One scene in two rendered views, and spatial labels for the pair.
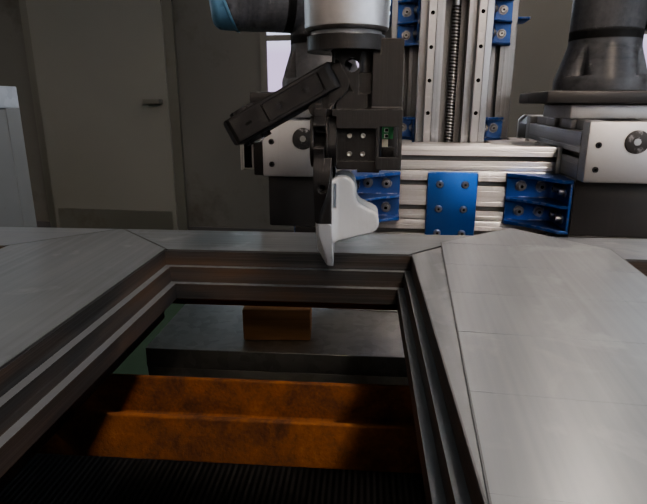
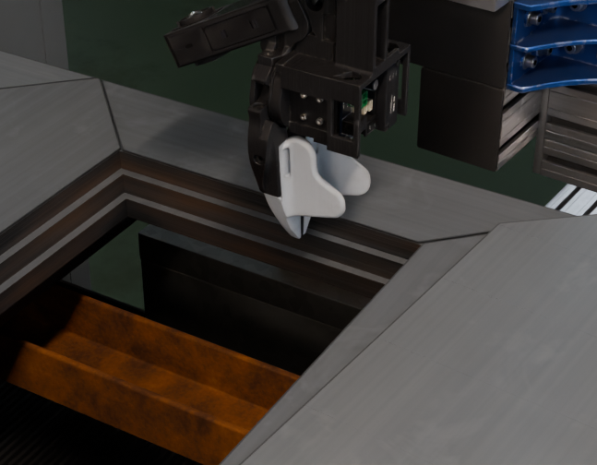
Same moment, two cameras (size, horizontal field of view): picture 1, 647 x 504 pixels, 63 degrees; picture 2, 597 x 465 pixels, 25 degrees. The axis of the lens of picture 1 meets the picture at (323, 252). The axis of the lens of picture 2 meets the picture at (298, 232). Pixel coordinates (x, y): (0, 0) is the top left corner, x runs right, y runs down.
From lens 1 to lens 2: 0.56 m
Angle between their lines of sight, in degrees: 29
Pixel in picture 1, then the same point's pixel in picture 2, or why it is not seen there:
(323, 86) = (275, 24)
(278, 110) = (222, 40)
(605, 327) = (476, 451)
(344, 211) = (301, 183)
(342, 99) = (303, 41)
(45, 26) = not seen: outside the picture
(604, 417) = not seen: outside the picture
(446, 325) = (304, 392)
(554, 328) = (414, 434)
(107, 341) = not seen: outside the picture
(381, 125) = (333, 98)
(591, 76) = not seen: outside the picture
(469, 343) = (294, 425)
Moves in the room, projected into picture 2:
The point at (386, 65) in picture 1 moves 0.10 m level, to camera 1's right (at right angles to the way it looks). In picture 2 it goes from (353, 16) to (508, 46)
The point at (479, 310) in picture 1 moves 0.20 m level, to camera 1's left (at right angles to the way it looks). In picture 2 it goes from (369, 380) to (93, 296)
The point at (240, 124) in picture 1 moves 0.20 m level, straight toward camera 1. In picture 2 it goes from (180, 45) to (48, 193)
